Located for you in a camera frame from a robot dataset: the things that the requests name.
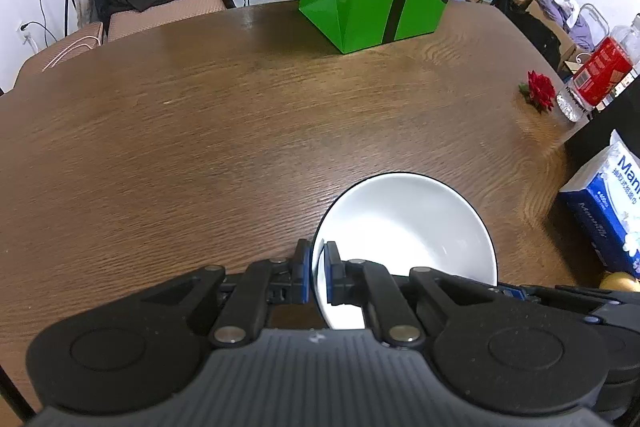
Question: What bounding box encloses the pale purple garment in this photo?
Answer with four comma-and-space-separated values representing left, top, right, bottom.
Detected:
537, 0, 596, 50

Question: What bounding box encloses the red flower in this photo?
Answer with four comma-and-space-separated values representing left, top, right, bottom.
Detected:
518, 69, 557, 114

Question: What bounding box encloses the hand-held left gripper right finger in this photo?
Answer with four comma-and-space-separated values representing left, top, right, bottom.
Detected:
322, 241, 493, 349

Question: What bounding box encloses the yellow mug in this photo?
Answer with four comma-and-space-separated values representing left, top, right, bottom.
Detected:
599, 272, 640, 294

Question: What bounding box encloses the white bowl with dark rim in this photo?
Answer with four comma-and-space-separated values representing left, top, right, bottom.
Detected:
311, 172, 499, 330

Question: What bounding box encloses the white cable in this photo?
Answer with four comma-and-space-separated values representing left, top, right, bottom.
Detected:
42, 36, 101, 72

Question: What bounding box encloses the black power cable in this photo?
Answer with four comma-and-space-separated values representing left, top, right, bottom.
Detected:
17, 21, 51, 55

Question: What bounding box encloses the red label water bottle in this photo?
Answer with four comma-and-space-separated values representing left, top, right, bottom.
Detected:
556, 13, 640, 124

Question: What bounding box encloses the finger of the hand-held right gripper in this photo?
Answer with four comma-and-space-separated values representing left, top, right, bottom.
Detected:
554, 284, 640, 304
494, 284, 609, 321

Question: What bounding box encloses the blue tissue pack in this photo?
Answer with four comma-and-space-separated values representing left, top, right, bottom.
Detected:
559, 129, 640, 280

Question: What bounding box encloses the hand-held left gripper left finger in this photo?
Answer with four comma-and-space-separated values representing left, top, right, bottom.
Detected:
142, 238, 312, 348

